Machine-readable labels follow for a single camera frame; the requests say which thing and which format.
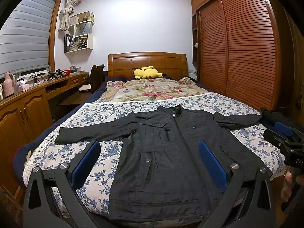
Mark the black jacket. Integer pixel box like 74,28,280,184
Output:
55,105,264,222

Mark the pink thermos jug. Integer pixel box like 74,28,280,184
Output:
4,72,15,97

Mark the wooden headboard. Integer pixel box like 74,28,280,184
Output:
107,52,189,80

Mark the red basket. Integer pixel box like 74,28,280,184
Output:
63,70,71,76

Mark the wooden louvered wardrobe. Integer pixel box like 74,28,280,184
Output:
191,0,294,112

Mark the person's right hand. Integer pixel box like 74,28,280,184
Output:
280,171,304,202

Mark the red floral beige quilt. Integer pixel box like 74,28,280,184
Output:
97,77,208,102

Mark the white hanging wall ornament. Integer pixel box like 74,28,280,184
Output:
59,0,80,31

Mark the grey window blind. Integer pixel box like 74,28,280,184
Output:
0,0,58,78

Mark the yellow plush toy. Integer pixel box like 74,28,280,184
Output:
133,66,163,79

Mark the dark wooden chair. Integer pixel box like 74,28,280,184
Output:
85,64,105,93

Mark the blue floral white bedspread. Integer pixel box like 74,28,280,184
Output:
22,93,285,225

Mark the white wall bookshelf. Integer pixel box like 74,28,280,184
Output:
64,11,95,54

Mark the long wooden desk cabinet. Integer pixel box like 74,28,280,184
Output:
1,72,89,195

